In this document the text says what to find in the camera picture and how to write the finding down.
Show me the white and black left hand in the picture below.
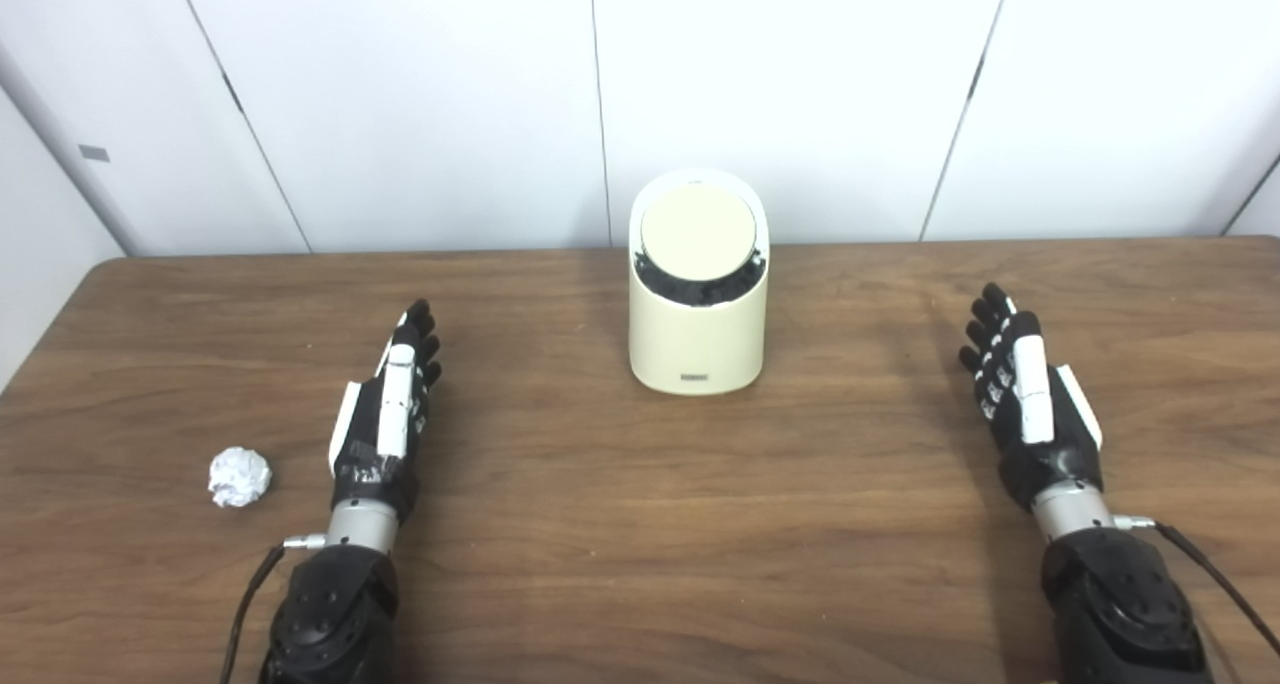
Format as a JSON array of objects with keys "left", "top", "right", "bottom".
[{"left": 328, "top": 299, "right": 444, "bottom": 525}]

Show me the white and black right hand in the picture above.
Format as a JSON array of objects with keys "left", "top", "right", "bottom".
[{"left": 958, "top": 282, "right": 1104, "bottom": 513}]

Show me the white paper ball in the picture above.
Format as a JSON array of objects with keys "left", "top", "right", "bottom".
[{"left": 207, "top": 447, "right": 273, "bottom": 509}]

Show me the cream-colored bin body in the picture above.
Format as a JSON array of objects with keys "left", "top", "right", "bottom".
[{"left": 628, "top": 169, "right": 771, "bottom": 397}]

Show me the round cream bin lid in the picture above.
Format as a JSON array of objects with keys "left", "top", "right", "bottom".
[{"left": 640, "top": 184, "right": 758, "bottom": 283}]

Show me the black bin liner bag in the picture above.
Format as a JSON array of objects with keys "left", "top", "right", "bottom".
[{"left": 634, "top": 249, "right": 766, "bottom": 308}]

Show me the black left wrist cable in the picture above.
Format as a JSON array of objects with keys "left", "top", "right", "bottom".
[{"left": 218, "top": 534, "right": 328, "bottom": 684}]

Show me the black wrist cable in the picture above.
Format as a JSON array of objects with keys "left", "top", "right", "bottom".
[
  {"left": 1113, "top": 514, "right": 1280, "bottom": 657},
  {"left": 218, "top": 534, "right": 328, "bottom": 684}
]

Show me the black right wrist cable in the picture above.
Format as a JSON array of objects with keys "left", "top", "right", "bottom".
[{"left": 1113, "top": 514, "right": 1280, "bottom": 657}]

